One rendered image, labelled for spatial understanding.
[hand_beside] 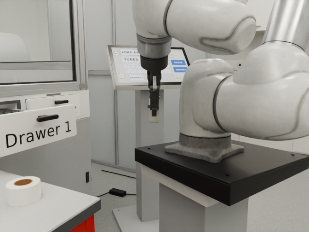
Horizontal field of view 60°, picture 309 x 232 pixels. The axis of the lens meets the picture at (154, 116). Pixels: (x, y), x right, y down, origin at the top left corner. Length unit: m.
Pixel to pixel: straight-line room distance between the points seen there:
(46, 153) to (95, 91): 1.79
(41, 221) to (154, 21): 0.47
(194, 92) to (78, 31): 0.85
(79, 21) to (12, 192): 0.99
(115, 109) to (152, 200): 1.24
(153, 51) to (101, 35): 2.29
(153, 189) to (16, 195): 1.30
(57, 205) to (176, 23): 0.45
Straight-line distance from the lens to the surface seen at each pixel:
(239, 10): 0.54
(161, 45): 0.67
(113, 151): 2.97
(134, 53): 1.70
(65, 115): 0.95
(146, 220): 1.95
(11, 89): 1.18
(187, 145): 0.77
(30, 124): 0.86
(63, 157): 1.39
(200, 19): 0.54
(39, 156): 1.29
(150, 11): 0.62
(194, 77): 0.75
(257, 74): 0.64
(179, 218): 0.85
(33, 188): 0.65
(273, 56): 0.65
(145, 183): 1.82
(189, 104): 0.75
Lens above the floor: 1.04
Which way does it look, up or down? 10 degrees down
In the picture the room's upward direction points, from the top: straight up
